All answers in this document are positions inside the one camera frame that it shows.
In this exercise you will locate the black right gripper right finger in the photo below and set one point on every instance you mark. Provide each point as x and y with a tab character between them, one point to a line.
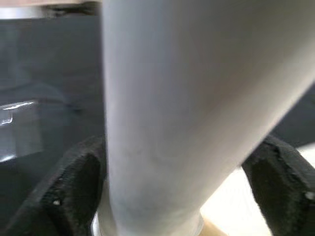
283	186

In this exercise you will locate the white plastic table leg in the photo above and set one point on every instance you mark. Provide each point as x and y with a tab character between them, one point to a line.
184	98

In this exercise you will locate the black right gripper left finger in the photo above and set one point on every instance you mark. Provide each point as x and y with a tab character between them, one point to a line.
61	191

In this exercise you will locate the black table cloth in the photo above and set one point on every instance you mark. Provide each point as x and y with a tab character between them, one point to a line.
61	73

